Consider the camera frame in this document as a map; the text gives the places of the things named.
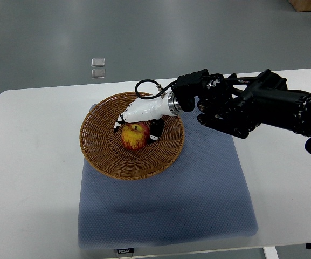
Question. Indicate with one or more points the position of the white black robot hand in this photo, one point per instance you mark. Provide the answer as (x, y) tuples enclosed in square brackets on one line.
[(143, 110)]

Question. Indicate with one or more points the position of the red yellow apple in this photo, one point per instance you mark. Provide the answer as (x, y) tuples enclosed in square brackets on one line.
[(135, 136)]

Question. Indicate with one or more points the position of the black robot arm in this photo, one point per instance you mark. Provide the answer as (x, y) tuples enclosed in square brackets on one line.
[(237, 105)]

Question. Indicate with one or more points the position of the brown wicker basket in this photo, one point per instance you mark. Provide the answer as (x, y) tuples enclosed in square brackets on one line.
[(104, 151)]

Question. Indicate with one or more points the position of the upper floor metal plate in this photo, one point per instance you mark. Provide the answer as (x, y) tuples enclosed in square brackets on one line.
[(98, 62)]

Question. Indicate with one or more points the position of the blue grey cushion mat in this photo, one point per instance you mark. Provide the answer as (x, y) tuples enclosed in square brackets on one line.
[(203, 195)]

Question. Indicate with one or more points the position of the wooden cabinet corner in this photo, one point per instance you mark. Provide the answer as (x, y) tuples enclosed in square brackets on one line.
[(301, 5)]

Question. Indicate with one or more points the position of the white table leg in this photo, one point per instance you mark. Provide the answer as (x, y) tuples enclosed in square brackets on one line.
[(270, 252)]

